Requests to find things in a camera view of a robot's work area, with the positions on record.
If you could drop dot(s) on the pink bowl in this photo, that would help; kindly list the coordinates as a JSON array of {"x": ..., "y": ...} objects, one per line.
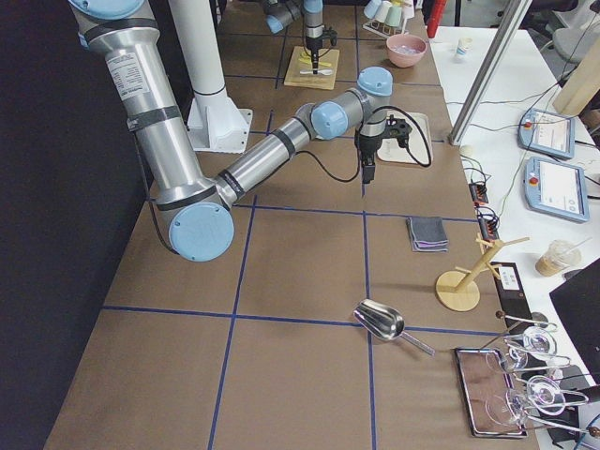
[{"x": 405, "y": 61}]

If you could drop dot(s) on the teach pendant far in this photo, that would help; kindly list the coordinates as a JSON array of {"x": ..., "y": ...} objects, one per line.
[{"x": 547, "y": 133}]

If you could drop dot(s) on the iced coffee cup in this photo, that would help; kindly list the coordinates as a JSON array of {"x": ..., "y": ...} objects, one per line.
[{"x": 559, "y": 256}]

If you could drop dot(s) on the teach pendant near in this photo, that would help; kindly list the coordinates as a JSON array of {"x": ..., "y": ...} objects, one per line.
[{"x": 556, "y": 189}]

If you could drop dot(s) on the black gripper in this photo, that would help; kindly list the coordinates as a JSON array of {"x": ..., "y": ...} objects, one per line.
[
  {"x": 367, "y": 147},
  {"x": 312, "y": 33}
]

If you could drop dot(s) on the white plastic spoon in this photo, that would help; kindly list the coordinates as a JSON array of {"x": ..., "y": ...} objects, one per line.
[{"x": 324, "y": 72}]

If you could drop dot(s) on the white rabbit tray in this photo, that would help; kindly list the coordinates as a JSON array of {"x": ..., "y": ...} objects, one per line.
[{"x": 390, "y": 151}]

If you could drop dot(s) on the aluminium frame post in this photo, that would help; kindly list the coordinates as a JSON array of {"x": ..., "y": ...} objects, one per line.
[{"x": 511, "y": 20}]

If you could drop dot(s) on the glass cup holder rack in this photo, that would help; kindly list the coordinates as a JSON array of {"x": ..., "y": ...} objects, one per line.
[{"x": 539, "y": 401}]

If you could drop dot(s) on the cup rack with cups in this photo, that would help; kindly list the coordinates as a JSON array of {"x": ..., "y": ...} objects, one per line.
[{"x": 388, "y": 18}]

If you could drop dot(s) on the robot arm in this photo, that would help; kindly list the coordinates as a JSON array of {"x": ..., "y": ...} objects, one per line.
[
  {"x": 202, "y": 165},
  {"x": 281, "y": 14}
]

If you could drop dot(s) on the metal tray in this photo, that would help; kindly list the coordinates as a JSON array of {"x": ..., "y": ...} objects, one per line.
[{"x": 482, "y": 379}]

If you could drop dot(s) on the bamboo cutting board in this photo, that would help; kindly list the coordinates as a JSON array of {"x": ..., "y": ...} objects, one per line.
[{"x": 293, "y": 78}]

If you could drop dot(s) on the yellow plastic knife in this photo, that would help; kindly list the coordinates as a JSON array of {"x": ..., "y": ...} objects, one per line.
[{"x": 305, "y": 59}]

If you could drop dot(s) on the paper cup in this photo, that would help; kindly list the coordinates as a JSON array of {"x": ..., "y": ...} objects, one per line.
[{"x": 462, "y": 48}]

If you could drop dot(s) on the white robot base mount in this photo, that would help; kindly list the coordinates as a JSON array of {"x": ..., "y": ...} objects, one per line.
[{"x": 215, "y": 124}]

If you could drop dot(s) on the grey folded cloth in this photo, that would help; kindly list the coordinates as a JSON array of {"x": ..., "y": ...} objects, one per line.
[{"x": 427, "y": 234}]

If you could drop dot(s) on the wooden mug stand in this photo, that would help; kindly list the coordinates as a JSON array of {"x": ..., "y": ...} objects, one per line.
[{"x": 457, "y": 290}]

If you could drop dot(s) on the teach pendant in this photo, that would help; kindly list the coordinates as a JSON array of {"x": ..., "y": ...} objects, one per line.
[
  {"x": 547, "y": 133},
  {"x": 556, "y": 189}
]

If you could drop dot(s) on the metal scoop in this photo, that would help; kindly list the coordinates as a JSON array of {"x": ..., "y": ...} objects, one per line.
[{"x": 386, "y": 323}]

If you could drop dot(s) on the clear ice cubes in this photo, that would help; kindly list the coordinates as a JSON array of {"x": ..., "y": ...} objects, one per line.
[{"x": 405, "y": 49}]

